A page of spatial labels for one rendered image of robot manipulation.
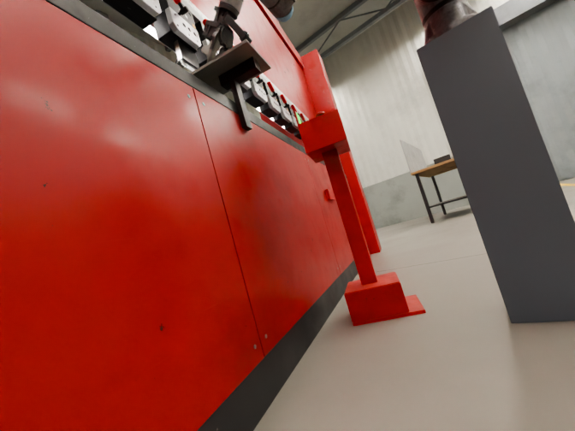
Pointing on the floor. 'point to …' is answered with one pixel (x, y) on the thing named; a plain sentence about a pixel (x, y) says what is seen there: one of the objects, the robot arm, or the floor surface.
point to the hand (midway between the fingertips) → (216, 67)
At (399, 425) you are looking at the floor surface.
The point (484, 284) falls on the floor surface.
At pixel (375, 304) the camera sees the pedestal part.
